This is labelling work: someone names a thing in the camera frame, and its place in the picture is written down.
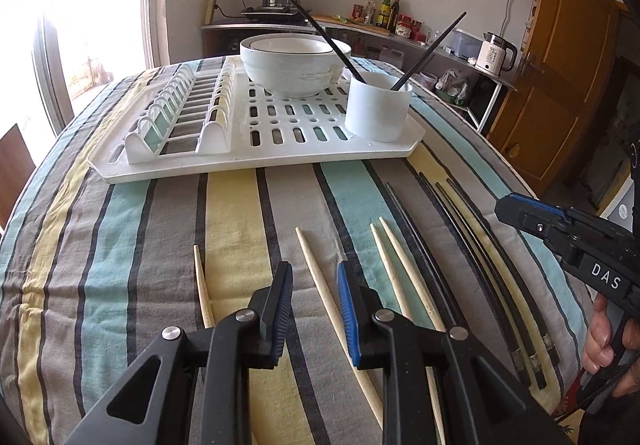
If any person's right hand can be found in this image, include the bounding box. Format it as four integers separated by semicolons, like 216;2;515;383
581;292;640;399

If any white utensil cup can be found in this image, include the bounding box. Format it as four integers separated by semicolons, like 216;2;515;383
345;71;414;144

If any white ceramic bowl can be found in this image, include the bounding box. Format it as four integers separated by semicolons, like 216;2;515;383
240;32;352;98
248;36;342;58

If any white plastic dish rack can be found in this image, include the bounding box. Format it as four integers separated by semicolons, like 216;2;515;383
89;56;427;184

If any black induction cooker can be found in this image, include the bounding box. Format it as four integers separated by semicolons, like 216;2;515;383
241;6;307;22

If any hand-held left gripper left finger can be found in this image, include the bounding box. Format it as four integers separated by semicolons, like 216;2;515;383
65;261;294;445

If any white electric kettle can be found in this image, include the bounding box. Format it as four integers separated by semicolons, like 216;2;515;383
475;32;518;78

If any wooden door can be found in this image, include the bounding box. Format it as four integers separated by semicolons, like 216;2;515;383
487;0;624;196

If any clear plastic container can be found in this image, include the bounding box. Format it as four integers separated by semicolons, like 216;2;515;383
452;28;484;58

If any wooden cutting board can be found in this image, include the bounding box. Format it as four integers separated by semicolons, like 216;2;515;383
310;15;392;34

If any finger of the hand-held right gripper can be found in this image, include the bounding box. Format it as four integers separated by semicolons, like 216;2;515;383
494;201;584;267
501;192;569;222

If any wooden chair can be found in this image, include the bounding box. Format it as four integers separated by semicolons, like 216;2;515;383
0;123;37;232

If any wall ruler strip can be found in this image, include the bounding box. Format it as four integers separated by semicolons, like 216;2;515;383
520;0;544;54

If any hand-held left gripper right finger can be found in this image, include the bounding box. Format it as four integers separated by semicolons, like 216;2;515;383
336;261;573;445

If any striped tablecloth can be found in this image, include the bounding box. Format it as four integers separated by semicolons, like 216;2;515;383
0;56;607;445

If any metal kitchen shelf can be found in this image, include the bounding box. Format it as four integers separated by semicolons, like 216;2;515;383
200;20;517;136

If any large window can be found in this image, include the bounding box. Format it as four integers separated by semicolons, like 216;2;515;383
0;0;168;140

